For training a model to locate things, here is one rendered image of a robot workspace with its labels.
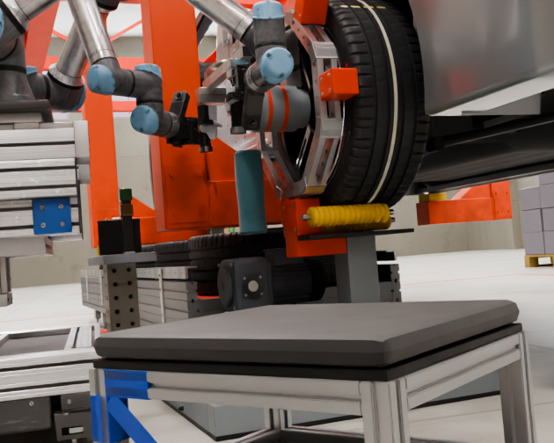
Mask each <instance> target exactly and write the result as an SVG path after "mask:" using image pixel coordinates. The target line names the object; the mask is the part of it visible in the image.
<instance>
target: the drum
mask: <svg viewBox="0 0 554 443"><path fill-rule="evenodd" d="M309 121H310V96H309V94H308V92H307V91H306V90H305V89H297V87H296V86H294V85H275V86H274V87H273V88H272V89H271V90H269V91H267V92H265V96H264V100H263V107H262V114H261V122H260V129H259V130H252V132H253V133H265V132H294V131H296V130H297V128H304V127H306V126H307V125H308V123H309Z"/></svg>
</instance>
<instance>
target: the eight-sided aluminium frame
mask: <svg viewBox="0 0 554 443"><path fill-rule="evenodd" d="M284 15H285V18H284V22H285V32H286V31H287V30H288V29H293V31H294V32H295V34H296V36H297V37H298V39H299V40H300V41H301V43H302V44H303V46H304V48H305V49H306V51H307V52H308V54H309V55H310V60H311V69H312V80H313V91H314V102H315V114H316V128H315V133H314V136H313V140H312V143H311V146H310V153H309V156H308V159H307V163H306V166H305V169H304V173H303V178H302V180H301V181H298V182H295V183H294V181H293V179H292V178H291V176H290V174H289V172H288V169H287V167H286V165H285V164H284V162H283V160H282V158H281V156H280V153H279V150H278V145H277V134H276V132H267V138H268V144H266V137H265V133H256V140H257V148H256V149H257V150H259V151H261V152H262V155H261V158H262V165H263V170H264V172H265V174H266V177H267V179H268V181H269V183H270V185H271V187H272V188H273V192H274V196H275V197H276V198H277V200H281V198H284V199H285V198H294V197H308V196H311V195H315V194H321V193H322V192H324V189H325V188H326V186H327V184H326V182H327V179H328V176H329V173H330V169H331V167H332V161H333V158H334V156H335V152H336V149H337V146H338V143H339V138H341V132H342V121H343V119H342V118H341V110H340V101H328V107H329V116H327V107H326V101H321V99H320V90H319V78H318V77H319V76H320V75H322V74H323V73H324V66H325V72H326V71H327V70H329V69H331V68H337V60H338V56H337V53H336V47H335V46H334V44H333V42H331V41H330V40H329V38H328V37H327V35H326V34H325V32H324V31H323V29H322V28H321V26H320V25H302V24H301V23H299V22H298V21H297V19H295V18H294V10H289V11H286V13H285V14H284ZM325 139H326V140H325ZM324 143H325V144H324ZM323 149H324V150H323ZM322 151H323V153H322ZM321 155H322V156H321ZM320 157H321V159H320ZM319 161H320V162H319ZM318 164H319V165H318ZM317 167H318V168H317ZM316 174H317V175H316Z"/></svg>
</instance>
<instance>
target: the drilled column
mask: <svg viewBox="0 0 554 443"><path fill-rule="evenodd" d="M103 275H104V288H105V301H106V326H107V332H112V331H117V330H127V329H133V328H138V327H141V326H140V314H139V301H138V289H137V276H136V263H124V264H112V265H103Z"/></svg>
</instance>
